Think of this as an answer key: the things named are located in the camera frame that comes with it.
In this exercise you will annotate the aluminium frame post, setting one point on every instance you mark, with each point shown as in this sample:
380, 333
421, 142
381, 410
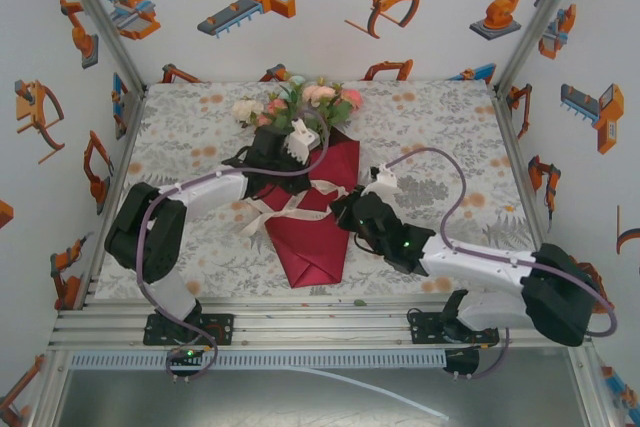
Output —
544, 12
97, 12

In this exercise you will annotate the artificial flower bouquet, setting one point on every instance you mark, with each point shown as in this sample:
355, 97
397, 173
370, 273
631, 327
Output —
320, 93

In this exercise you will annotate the thin white tube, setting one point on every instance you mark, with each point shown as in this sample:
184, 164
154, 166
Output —
440, 414

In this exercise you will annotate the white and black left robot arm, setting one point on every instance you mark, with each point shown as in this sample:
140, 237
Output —
210, 192

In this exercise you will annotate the dark red wrapping paper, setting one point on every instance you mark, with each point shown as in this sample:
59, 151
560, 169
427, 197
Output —
310, 252

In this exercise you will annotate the cream ribbon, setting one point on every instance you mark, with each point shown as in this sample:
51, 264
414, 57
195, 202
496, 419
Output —
305, 217

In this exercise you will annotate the grey metal panel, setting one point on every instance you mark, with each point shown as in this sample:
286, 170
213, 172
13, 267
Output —
200, 402

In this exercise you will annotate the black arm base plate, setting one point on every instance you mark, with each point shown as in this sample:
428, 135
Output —
425, 327
220, 329

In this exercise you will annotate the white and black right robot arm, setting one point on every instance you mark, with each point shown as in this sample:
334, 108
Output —
475, 259

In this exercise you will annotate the aluminium side rail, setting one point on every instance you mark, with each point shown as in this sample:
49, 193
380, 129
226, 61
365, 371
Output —
525, 172
117, 172

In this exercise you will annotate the floral patterned tablecloth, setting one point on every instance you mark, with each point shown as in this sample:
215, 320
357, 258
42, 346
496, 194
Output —
400, 117

